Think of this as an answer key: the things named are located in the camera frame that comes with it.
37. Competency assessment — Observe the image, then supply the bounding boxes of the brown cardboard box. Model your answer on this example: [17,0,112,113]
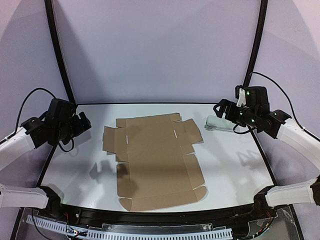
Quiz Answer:
[102,113,207,212]

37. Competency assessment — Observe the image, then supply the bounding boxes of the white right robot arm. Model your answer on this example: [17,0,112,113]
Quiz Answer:
[213,85,320,214]

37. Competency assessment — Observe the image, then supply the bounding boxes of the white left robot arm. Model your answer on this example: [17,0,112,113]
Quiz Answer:
[0,98,91,218]

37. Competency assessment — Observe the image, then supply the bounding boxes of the pale green oblong case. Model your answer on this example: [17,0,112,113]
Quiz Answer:
[204,115,236,132]

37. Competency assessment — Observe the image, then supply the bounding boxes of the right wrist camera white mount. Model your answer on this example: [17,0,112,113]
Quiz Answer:
[235,85,246,108]

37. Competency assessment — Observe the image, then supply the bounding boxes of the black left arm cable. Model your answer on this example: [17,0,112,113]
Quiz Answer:
[15,87,75,153]

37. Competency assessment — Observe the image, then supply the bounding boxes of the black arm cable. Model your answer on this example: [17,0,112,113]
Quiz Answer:
[15,87,75,153]
[232,71,320,141]

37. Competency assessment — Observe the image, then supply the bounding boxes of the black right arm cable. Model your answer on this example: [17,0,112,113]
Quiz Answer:
[232,71,320,141]

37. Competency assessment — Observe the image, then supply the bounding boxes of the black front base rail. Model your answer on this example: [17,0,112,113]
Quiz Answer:
[12,203,306,240]

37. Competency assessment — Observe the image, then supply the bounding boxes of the right black frame post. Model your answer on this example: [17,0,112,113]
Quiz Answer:
[243,0,277,185]

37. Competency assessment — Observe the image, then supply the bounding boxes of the black frame post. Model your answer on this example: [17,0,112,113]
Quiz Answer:
[243,0,277,185]
[36,0,76,187]

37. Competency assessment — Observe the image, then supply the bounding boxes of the white slotted cable duct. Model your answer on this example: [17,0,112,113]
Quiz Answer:
[24,214,233,240]

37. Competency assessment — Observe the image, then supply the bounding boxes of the left black frame post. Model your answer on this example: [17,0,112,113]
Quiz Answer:
[36,0,76,187]

